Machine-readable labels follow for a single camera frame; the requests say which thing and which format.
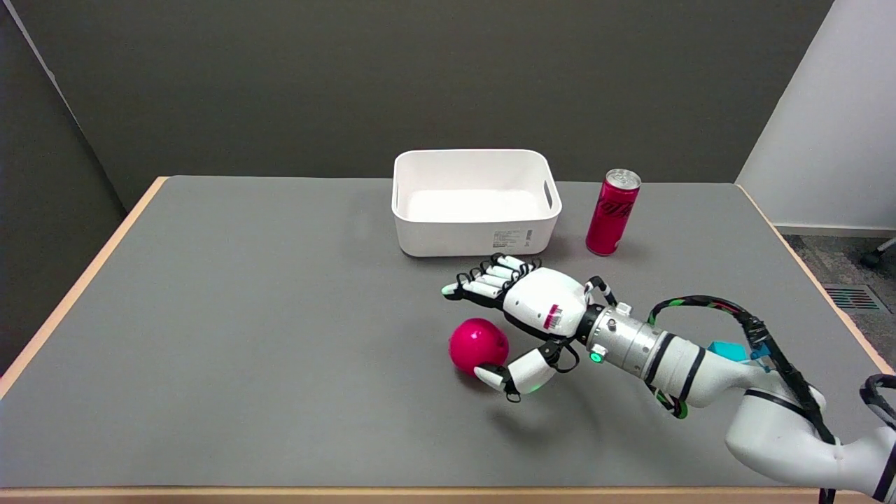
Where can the red soda can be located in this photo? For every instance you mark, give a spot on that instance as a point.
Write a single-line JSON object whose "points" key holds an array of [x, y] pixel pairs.
{"points": [[612, 217]]}

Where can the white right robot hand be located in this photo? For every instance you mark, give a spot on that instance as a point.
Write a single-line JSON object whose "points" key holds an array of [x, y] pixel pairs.
{"points": [[546, 297]]}

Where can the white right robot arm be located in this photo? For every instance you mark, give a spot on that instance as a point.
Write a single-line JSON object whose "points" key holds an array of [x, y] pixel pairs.
{"points": [[700, 364]]}

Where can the red pomegranate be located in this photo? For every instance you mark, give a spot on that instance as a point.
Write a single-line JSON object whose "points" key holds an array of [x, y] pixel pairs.
{"points": [[474, 341]]}

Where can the black chair caster wheel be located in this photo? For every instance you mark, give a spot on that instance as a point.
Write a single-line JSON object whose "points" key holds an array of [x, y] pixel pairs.
{"points": [[872, 258]]}

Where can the white plastic bin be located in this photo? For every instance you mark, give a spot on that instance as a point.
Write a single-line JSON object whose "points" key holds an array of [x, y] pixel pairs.
{"points": [[476, 231]]}

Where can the metal floor vent grille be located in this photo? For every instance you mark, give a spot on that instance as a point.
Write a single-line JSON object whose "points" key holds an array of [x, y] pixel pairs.
{"points": [[852, 297]]}

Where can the blue cube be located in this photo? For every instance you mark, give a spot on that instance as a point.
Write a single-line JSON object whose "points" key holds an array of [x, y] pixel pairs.
{"points": [[728, 349]]}

